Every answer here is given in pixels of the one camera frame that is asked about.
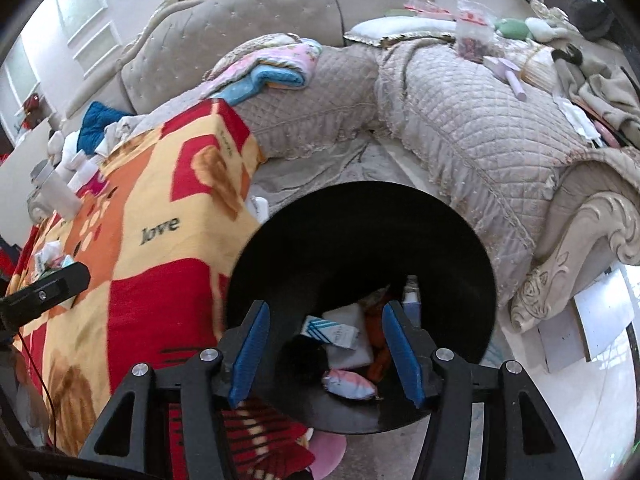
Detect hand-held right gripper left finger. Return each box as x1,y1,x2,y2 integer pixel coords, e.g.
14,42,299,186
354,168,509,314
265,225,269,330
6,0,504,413
77,300,273,480

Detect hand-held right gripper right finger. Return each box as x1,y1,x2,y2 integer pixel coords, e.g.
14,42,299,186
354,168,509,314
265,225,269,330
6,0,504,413
381,300,583,480

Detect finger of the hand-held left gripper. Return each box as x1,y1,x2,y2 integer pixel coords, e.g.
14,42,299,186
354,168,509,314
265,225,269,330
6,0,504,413
0,261,91,321

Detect white foam block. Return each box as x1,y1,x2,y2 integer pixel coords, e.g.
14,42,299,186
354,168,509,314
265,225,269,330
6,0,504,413
322,302,376,368

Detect iridescent carton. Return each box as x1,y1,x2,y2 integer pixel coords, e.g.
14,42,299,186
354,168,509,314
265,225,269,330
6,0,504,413
402,275,421,326

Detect pink plastic packet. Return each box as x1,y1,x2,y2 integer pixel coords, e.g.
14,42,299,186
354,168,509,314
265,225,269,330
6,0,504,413
322,367,377,401

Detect white box with teal stripes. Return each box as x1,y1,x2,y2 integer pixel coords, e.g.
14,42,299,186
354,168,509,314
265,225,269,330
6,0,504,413
300,315,361,351

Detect black trash bin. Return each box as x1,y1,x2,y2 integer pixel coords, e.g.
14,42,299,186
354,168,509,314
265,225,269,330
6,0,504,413
225,182,501,436

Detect white thermos bottle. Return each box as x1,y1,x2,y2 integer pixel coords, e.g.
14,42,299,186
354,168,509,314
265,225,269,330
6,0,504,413
30,160,83,221

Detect red orange printed blanket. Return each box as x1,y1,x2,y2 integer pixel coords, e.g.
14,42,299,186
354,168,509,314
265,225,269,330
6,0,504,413
0,99,321,480

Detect white cabinet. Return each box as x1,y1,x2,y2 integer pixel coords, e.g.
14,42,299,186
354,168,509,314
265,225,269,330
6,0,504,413
0,110,66,241

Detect white cloth bundle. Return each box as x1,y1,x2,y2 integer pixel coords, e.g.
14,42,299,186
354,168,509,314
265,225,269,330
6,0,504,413
47,130,83,161

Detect blue puffer jacket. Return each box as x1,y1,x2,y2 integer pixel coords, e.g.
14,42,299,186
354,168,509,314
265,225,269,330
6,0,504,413
77,101,133,156

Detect beige crumpled garment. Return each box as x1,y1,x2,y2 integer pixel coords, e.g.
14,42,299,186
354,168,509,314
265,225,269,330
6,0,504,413
95,112,166,158

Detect white board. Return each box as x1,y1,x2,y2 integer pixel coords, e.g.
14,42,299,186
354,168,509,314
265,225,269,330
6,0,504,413
537,265,640,373

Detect beige tufted sofa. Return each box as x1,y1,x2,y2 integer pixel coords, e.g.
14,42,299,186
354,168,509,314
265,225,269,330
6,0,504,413
25,0,640,333

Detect light blue folded blanket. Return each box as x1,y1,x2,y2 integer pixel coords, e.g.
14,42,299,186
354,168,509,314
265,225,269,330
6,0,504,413
220,64,307,106

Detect pink white toy hammer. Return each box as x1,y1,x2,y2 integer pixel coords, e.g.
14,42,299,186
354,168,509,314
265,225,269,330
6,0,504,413
482,57,528,102

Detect white folded cloth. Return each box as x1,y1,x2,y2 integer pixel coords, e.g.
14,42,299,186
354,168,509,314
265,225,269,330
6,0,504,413
560,95,601,146

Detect pink folded blanket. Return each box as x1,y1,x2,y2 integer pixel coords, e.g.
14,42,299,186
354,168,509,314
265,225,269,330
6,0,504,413
202,40,325,101

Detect beige woven bag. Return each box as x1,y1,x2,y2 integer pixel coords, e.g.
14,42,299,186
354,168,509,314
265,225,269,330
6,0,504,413
515,40,561,91

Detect white pillow with trim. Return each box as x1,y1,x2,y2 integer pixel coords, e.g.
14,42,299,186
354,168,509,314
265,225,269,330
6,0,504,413
344,16,461,48

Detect clear bag of snacks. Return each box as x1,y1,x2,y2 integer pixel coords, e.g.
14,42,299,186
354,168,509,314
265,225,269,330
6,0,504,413
455,0,493,58

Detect beige coat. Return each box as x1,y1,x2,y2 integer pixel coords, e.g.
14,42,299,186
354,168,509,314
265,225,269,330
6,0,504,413
552,50,640,143

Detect green plush toy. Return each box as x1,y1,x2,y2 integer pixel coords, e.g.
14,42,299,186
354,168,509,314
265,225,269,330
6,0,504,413
495,17,533,41

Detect pink packets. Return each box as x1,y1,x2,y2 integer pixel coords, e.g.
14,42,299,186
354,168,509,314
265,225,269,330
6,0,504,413
402,0,458,18

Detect white plush toy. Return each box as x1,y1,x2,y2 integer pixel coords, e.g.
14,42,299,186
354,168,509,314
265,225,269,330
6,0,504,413
525,16,568,41

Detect black puffer jacket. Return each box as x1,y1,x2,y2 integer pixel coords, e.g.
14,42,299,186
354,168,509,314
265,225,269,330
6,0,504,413
567,0,616,41

